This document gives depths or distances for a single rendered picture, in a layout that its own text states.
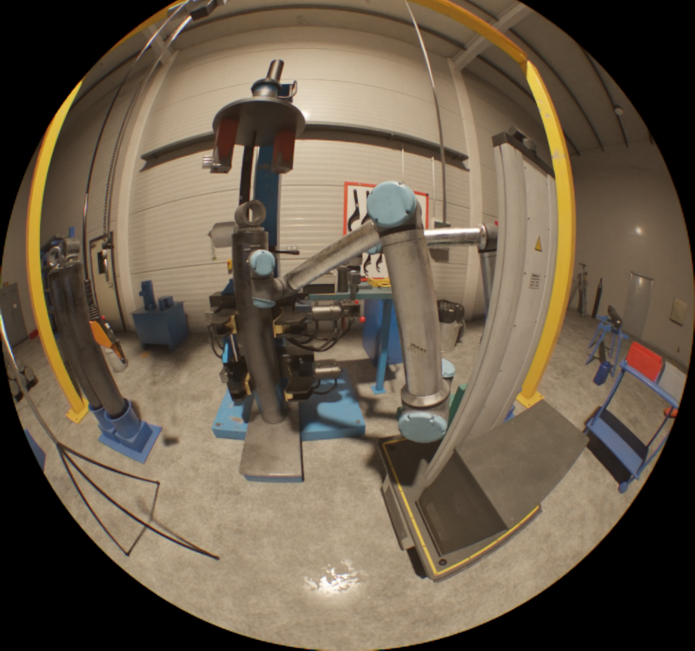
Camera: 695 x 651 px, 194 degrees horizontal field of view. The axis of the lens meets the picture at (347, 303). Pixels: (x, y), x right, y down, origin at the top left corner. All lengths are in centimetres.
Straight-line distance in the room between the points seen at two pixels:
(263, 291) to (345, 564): 144
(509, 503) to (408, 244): 74
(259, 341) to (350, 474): 107
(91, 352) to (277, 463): 148
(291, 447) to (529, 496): 132
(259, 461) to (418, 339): 126
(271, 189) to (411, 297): 137
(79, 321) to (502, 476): 216
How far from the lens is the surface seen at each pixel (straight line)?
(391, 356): 253
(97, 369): 183
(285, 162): 134
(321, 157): 346
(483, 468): 71
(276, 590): 144
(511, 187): 65
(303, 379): 142
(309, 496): 148
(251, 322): 119
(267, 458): 149
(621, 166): 1146
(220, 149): 125
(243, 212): 115
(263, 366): 131
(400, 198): 47
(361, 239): 66
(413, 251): 47
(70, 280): 172
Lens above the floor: 139
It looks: 16 degrees down
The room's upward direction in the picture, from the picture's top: 1 degrees clockwise
